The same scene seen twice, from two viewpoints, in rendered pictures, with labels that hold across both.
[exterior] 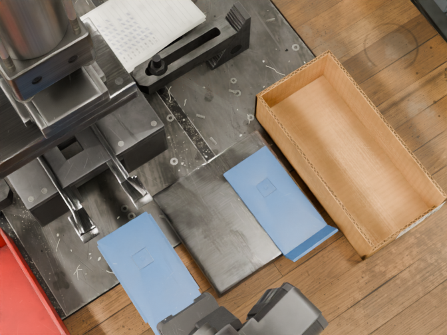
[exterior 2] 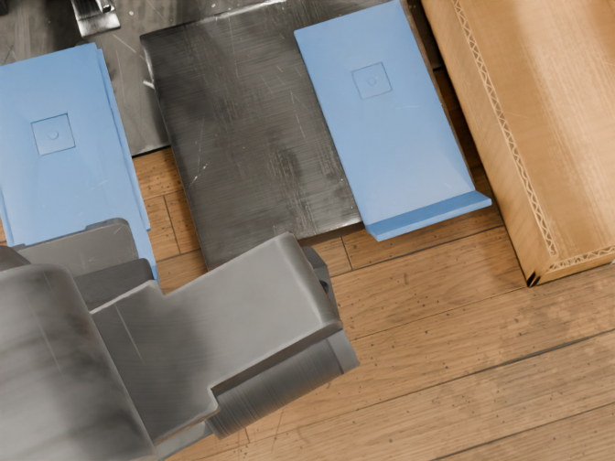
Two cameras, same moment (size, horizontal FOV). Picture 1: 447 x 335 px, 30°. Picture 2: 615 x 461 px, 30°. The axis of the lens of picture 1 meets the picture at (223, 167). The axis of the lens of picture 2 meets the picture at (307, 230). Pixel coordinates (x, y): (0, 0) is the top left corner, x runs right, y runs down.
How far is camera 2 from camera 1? 0.41 m
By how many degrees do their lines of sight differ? 6
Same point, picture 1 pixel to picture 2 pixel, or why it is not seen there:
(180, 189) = (199, 37)
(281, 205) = (393, 123)
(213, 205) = (255, 86)
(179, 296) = not seen: hidden behind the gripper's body
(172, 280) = (99, 197)
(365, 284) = (518, 337)
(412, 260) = not seen: outside the picture
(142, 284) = (33, 187)
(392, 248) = (597, 281)
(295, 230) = (404, 182)
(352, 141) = (581, 43)
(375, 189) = (599, 150)
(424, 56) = not seen: outside the picture
